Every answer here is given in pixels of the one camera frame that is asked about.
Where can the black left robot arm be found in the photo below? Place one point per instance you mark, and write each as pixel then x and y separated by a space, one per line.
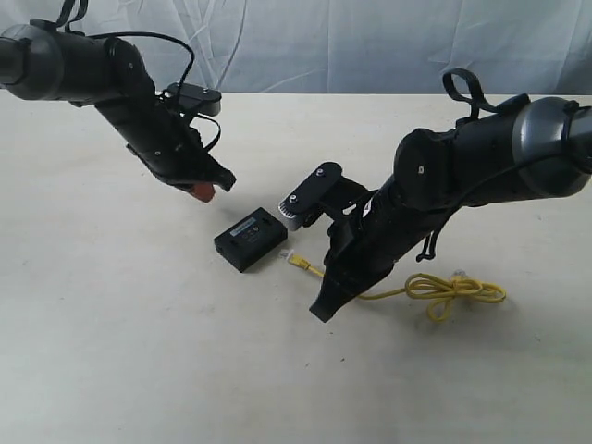
pixel 48 61

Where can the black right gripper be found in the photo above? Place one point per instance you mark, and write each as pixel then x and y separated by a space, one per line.
pixel 365 250

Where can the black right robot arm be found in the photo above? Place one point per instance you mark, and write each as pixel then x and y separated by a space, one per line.
pixel 518 150

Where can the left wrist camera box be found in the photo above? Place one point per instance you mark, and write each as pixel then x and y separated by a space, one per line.
pixel 193 99

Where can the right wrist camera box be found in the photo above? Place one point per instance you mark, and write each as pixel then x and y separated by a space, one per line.
pixel 324 192

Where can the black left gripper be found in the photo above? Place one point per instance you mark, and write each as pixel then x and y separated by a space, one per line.
pixel 163 139

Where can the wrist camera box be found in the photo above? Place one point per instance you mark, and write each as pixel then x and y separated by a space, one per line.
pixel 193 99
pixel 324 192

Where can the grey wrinkled backdrop cloth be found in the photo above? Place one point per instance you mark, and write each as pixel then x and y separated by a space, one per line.
pixel 538 47

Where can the small black adapter box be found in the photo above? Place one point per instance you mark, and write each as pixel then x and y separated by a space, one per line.
pixel 251 239

